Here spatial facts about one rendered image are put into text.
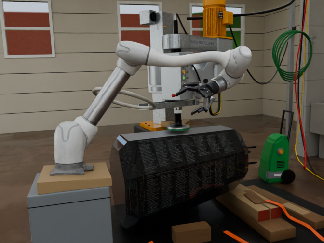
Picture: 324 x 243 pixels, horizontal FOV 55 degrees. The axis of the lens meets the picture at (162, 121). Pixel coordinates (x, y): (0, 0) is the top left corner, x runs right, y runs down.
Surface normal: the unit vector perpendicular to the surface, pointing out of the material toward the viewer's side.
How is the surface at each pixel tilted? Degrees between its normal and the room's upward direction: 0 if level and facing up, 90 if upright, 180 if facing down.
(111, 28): 90
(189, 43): 90
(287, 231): 90
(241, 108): 90
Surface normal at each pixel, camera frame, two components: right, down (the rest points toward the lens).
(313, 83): 0.26, 0.14
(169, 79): -0.64, 0.14
